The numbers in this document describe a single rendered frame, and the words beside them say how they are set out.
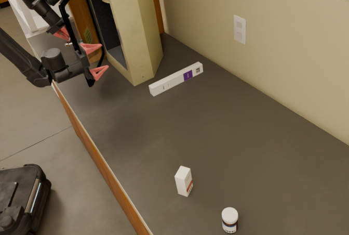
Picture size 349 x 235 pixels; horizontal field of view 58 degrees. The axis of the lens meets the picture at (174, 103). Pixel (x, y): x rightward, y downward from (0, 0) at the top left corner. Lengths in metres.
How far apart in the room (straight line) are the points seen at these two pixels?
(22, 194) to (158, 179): 1.33
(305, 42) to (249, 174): 0.48
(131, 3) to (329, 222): 1.04
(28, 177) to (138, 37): 1.32
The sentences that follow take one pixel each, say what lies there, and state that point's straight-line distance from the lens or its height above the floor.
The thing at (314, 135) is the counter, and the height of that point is 0.94.
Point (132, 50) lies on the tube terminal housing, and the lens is 1.43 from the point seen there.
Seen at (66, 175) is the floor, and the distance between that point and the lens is 2.56.
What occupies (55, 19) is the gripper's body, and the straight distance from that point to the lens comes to 1.45.
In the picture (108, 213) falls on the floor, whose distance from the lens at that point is 2.23.
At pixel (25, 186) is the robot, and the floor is 0.24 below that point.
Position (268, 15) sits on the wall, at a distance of 1.25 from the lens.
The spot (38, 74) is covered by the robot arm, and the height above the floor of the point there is 1.23.
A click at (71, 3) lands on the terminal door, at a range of 1.43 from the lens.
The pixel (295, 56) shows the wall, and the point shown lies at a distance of 1.23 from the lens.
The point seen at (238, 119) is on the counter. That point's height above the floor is 0.94.
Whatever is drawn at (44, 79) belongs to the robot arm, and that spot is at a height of 1.21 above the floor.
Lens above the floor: 1.80
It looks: 39 degrees down
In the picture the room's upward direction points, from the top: 10 degrees counter-clockwise
